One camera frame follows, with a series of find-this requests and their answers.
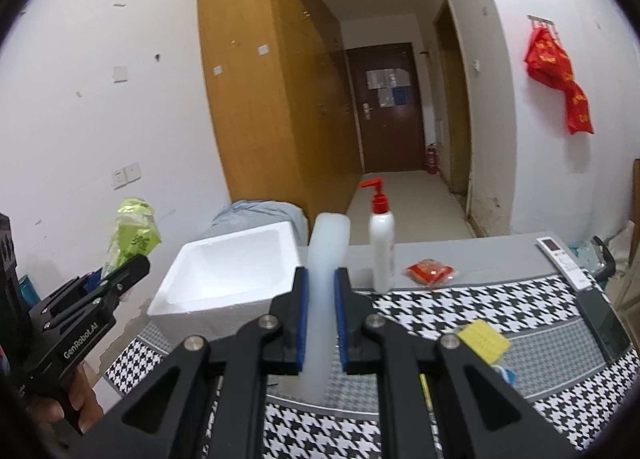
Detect houndstooth tablecloth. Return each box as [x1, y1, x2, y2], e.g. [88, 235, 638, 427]
[97, 269, 640, 459]

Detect blue can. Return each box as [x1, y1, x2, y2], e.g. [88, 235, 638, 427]
[17, 275, 39, 310]

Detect yellow sponge pad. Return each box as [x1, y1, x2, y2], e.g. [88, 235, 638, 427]
[457, 319, 512, 365]

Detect white pump bottle red top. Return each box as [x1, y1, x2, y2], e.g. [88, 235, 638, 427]
[358, 179, 396, 293]

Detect dark brown entrance door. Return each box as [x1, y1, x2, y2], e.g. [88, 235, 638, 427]
[345, 42, 426, 174]

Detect white wall socket panel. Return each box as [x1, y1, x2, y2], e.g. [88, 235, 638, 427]
[110, 162, 142, 190]

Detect person's left hand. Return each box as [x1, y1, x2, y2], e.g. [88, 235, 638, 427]
[27, 366, 104, 435]

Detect black smartphone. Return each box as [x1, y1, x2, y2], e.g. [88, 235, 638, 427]
[575, 287, 632, 365]

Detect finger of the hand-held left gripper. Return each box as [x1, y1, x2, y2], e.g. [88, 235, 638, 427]
[82, 255, 152, 313]
[75, 268, 109, 296]

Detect translucent white soft block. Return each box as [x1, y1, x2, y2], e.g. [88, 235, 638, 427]
[306, 212, 351, 403]

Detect red snack packet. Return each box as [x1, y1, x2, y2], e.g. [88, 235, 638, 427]
[405, 259, 459, 288]

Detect black bag strap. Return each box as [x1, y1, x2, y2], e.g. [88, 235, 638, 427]
[592, 236, 617, 281]

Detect blue-grey cloth bundle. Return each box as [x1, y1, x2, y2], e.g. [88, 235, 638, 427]
[210, 199, 309, 246]

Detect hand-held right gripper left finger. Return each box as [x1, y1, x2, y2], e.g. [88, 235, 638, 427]
[97, 266, 308, 459]

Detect white remote control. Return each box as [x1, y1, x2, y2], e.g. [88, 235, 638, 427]
[536, 235, 594, 290]

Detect wooden side door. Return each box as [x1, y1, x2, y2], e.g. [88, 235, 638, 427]
[432, 0, 474, 200]

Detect white foam box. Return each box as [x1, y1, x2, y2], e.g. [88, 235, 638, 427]
[147, 221, 304, 343]

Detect red hanging bags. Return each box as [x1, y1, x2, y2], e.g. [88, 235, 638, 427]
[523, 27, 595, 136]

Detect green plastic packet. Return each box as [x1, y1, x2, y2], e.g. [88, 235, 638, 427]
[102, 197, 164, 286]

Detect wooden wardrobe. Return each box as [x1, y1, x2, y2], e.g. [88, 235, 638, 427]
[195, 0, 364, 233]

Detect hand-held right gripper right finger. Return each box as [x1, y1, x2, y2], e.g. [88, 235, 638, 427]
[334, 266, 585, 459]

